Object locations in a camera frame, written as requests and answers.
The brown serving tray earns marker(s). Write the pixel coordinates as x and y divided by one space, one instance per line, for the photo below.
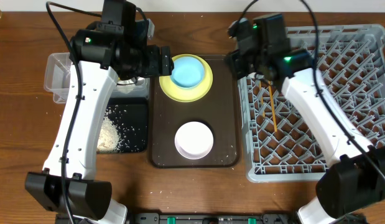
218 109

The pile of rice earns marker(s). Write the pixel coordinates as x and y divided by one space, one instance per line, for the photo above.
109 137

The yellow plate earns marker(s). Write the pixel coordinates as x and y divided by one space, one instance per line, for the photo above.
186 95

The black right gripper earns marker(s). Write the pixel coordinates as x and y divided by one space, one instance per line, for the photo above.
234 58

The white pink bowl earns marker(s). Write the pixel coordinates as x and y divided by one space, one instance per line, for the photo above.
194 140

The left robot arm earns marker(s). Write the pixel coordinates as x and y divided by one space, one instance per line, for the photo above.
100 58

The grey dishwasher rack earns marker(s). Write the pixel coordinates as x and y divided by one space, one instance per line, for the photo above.
279 145

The black tray bin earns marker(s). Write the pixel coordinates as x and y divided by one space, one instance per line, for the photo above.
130 115

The clear plastic bin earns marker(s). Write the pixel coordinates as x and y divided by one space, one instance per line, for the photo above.
57 81

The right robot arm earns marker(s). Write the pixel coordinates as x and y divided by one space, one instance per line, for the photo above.
356 168

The light blue bowl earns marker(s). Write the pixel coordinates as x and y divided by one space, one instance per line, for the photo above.
188 72

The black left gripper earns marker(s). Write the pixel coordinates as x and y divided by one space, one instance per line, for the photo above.
164 61

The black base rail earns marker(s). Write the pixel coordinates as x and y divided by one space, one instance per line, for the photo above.
155 218

